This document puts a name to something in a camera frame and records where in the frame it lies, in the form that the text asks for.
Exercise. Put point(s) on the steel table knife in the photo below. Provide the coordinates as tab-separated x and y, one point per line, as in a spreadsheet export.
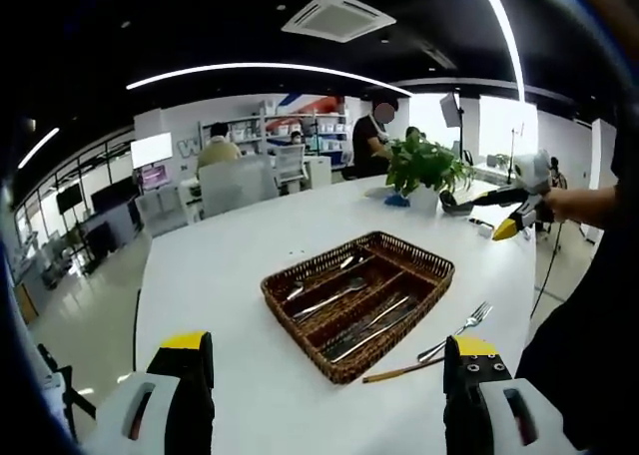
349	335
370	330

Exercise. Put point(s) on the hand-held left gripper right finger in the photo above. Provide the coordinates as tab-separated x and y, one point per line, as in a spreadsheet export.
464	405

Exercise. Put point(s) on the lit white screen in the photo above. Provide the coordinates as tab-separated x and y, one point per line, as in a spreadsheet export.
151	149

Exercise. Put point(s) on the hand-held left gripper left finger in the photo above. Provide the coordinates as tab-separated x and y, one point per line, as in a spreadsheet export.
192	400

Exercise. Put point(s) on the white low cabinet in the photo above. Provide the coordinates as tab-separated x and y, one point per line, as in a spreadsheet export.
318	171

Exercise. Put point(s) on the white mesh office chair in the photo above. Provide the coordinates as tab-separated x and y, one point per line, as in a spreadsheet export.
289	161

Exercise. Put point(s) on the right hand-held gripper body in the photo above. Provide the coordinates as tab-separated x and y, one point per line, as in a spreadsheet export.
534	170

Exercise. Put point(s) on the studio light on stand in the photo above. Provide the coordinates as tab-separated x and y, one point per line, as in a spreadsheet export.
449	110

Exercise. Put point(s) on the frosted white chair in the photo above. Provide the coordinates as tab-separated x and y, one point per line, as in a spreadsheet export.
237	185

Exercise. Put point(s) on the black stand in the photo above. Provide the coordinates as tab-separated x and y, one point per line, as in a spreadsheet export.
70	400

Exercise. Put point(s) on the person's black clothed torso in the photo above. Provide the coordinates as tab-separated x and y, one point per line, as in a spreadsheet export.
589	350

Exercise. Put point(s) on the large black monitor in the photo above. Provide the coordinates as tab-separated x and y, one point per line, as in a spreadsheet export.
114	195

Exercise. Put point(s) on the long curved ceiling light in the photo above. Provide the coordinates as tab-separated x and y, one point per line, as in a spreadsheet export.
269	66

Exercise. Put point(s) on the white power adapter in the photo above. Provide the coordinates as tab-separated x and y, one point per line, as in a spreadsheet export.
484	232

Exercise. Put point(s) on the monitor with pink picture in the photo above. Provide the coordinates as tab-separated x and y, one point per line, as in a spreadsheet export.
155	177

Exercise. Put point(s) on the small black monitor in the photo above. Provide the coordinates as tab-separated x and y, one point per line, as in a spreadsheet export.
69	199

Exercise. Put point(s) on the short ceiling light strip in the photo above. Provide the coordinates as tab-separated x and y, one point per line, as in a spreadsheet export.
39	148

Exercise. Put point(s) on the white storage shelf with bins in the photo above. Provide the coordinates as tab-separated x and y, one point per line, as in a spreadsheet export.
329	126

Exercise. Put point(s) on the blue cloth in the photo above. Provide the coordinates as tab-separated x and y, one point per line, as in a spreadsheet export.
398	200

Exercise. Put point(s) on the potted green plant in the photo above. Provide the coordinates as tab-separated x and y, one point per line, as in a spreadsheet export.
424	168

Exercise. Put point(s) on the straight ceiling light strip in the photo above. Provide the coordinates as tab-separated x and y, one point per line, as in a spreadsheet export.
509	36

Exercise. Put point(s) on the white ceiling air conditioner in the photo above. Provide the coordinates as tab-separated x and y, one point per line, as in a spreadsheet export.
338	17

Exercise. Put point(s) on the brown wicker storage tray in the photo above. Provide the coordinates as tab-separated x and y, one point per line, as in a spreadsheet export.
404	258

